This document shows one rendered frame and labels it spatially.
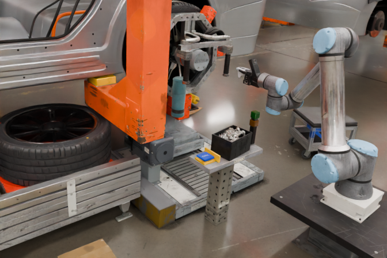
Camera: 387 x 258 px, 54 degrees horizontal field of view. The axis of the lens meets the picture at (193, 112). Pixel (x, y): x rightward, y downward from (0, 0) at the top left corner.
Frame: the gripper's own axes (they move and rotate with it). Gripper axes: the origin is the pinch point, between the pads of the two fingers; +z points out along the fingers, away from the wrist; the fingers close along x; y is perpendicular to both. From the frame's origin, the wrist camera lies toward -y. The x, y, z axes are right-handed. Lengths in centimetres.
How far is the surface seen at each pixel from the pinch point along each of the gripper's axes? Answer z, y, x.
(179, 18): 30.3, -26.6, -25.8
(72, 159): 12, 40, -106
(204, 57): 16.1, -4.4, -14.8
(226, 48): 10.1, -10.5, -2.6
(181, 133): 40, 61, -9
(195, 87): 30.2, 21.7, -7.9
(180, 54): 13.6, -9.1, -36.6
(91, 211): 1, 68, -102
